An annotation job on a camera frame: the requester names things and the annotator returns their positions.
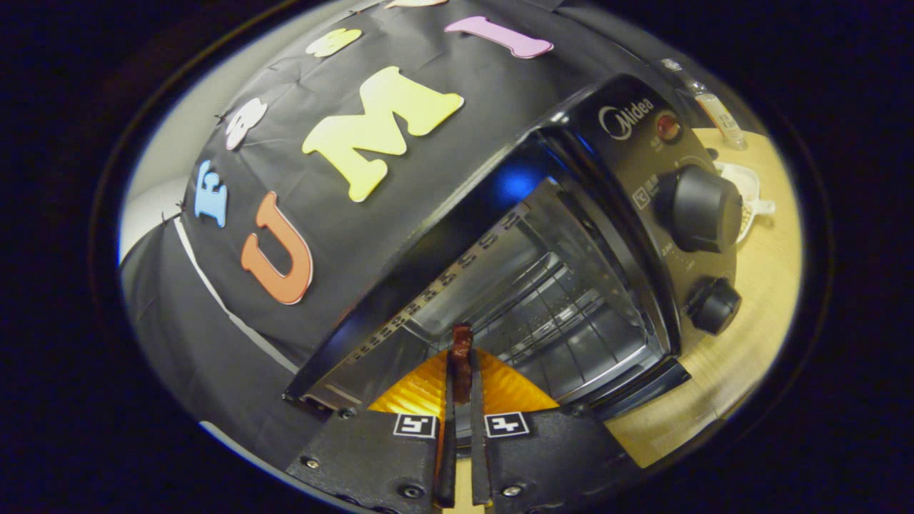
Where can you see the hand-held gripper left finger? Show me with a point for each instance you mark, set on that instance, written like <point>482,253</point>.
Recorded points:
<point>371,457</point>

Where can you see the clear glass bottle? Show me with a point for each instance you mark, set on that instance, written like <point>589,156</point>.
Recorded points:
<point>717,114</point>

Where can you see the brown meat slice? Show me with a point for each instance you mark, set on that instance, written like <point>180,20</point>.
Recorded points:
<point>462,357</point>

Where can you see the black toaster oven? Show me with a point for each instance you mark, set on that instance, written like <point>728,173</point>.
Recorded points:
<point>614,235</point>

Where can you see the white divided condiment dish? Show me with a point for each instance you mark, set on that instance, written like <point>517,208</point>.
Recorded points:
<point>750,185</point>

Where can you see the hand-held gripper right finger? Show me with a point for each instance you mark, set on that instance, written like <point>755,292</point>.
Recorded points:
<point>550,457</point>

